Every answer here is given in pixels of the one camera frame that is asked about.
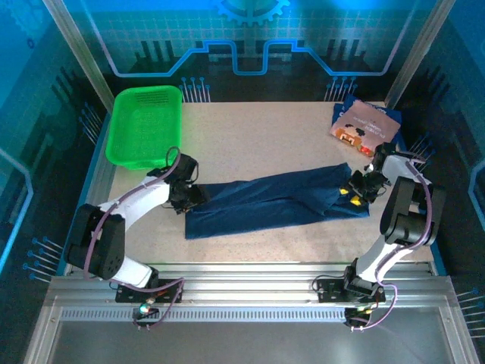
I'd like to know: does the aluminium frame rail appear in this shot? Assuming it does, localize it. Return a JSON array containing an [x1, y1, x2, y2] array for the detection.
[[26, 260, 479, 364]]

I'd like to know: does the dark blue t-shirt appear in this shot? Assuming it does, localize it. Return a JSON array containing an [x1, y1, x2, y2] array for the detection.
[[184, 162, 371, 240]]

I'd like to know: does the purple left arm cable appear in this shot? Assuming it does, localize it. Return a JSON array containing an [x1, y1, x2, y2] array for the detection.
[[82, 146, 186, 331]]

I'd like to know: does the blue table side rail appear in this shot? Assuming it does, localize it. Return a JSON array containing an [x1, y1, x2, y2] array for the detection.
[[55, 113, 111, 277]]

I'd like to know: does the slotted grey cable duct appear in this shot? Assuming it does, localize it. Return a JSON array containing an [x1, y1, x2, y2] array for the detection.
[[60, 307, 348, 323]]

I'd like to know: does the small board with LED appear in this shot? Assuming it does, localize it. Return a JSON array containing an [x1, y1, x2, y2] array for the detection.
[[343, 303, 374, 333], [131, 302, 160, 331]]

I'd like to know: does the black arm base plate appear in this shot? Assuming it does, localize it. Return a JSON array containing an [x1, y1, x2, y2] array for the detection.
[[315, 278, 386, 304], [114, 278, 183, 304]]

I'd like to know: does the green plastic basket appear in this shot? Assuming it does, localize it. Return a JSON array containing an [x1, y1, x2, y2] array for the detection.
[[105, 85, 183, 171]]

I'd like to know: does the aluminium corner post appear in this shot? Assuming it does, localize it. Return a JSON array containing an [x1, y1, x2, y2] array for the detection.
[[41, 0, 115, 111], [383, 0, 458, 110]]

